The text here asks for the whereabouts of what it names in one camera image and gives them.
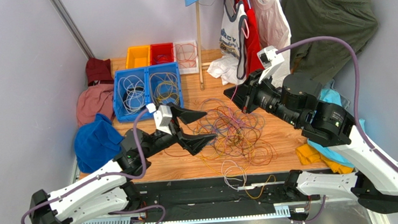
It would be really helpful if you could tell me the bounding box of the blue double bin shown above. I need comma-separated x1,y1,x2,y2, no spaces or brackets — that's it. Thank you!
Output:
113,62,184,123

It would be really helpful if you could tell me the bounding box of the wooden rack pole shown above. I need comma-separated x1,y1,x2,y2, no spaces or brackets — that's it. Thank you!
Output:
195,1,205,91

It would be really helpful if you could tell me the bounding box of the yellow small bin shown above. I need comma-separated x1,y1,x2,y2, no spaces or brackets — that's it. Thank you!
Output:
125,45,150,69

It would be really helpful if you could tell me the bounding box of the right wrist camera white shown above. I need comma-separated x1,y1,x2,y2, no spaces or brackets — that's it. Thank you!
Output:
257,45,287,83

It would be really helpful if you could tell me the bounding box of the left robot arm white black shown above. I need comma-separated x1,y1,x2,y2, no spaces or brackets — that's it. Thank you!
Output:
21,103,216,224

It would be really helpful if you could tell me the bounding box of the pink cloth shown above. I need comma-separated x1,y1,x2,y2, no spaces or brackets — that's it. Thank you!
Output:
76,84,114,127

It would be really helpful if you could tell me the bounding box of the red garment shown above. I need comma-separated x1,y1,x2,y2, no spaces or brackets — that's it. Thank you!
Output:
235,0,264,75

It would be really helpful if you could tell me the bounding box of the tangled coloured cable pile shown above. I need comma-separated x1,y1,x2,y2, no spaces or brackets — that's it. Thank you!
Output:
158,92,283,207

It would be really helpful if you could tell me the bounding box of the metal corner post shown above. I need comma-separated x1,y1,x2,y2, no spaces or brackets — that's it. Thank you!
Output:
49,0,95,58

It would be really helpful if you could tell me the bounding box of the white small bin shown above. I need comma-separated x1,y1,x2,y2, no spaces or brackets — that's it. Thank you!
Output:
173,40,201,76

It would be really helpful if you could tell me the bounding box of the dark red cloth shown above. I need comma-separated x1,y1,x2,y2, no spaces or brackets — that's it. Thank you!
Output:
85,57,114,86

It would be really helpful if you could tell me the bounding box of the white printed shirt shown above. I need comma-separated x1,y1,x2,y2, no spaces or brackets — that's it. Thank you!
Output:
207,0,250,85

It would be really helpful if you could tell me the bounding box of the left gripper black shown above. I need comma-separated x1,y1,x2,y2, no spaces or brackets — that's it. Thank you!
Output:
139,99,218,160

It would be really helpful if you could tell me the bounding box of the yellow cloth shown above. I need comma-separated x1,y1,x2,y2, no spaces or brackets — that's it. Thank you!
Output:
296,144,354,174

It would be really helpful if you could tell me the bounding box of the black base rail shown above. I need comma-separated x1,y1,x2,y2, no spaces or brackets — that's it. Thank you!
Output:
71,167,313,224

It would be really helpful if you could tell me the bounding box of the olive green shirt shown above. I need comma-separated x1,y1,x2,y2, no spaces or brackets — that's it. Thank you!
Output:
281,0,379,84

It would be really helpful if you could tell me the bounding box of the blue cloth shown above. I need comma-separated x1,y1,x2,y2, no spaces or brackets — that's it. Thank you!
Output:
74,113,123,174

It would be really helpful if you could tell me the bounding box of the blue cable in red bin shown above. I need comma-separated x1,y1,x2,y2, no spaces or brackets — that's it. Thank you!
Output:
154,54,174,66

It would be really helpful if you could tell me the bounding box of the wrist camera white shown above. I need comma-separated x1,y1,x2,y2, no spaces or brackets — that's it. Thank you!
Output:
257,45,287,83
147,103,173,135

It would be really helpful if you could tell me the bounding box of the orange cable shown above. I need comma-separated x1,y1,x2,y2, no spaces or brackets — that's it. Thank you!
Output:
174,42,200,70

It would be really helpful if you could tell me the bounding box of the yellow cable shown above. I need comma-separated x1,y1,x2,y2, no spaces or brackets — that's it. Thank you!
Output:
149,71,182,110

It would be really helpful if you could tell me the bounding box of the red small bin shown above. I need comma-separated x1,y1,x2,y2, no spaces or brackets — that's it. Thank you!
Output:
150,42,174,65

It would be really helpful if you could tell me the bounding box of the pink tank top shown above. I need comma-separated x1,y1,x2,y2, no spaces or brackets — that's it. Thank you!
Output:
250,0,291,50

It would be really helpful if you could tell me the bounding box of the pink cable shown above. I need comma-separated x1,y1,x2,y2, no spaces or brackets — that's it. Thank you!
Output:
227,85,244,124

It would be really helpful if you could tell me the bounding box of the cyan cloth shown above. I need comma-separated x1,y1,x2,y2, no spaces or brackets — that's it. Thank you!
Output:
307,87,355,168

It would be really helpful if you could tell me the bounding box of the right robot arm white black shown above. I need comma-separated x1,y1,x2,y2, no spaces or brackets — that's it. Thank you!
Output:
224,70,398,214

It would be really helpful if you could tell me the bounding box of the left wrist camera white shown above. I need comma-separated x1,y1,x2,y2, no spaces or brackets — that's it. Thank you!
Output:
147,103,173,135

